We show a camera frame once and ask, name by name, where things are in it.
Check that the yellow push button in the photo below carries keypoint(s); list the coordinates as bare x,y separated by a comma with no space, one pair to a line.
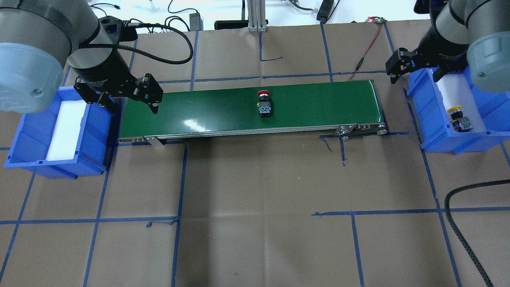
460,123

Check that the blue bin left side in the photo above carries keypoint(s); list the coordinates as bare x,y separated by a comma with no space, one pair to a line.
33,136

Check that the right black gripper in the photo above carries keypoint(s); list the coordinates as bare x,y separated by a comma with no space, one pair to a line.
431,45

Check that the aluminium frame post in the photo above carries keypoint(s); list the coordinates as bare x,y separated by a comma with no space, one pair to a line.
256,15

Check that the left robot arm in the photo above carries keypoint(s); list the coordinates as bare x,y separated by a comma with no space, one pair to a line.
41,37

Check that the blue bin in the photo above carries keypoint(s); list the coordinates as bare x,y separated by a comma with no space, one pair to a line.
437,132
33,136

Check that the white foam pad right bin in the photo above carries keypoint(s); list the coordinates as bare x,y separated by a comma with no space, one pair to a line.
455,91

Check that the black power adapter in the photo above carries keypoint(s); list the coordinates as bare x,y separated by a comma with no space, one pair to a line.
195,22

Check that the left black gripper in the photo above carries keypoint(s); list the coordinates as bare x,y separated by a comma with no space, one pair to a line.
99,67

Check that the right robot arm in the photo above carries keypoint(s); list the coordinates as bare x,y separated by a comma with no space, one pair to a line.
463,34

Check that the red push button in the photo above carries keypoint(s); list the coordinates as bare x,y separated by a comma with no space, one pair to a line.
264,106

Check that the green conveyor belt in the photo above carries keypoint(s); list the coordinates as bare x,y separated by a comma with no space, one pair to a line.
351,108

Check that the blue bin right side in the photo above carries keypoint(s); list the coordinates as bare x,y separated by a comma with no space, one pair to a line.
437,132

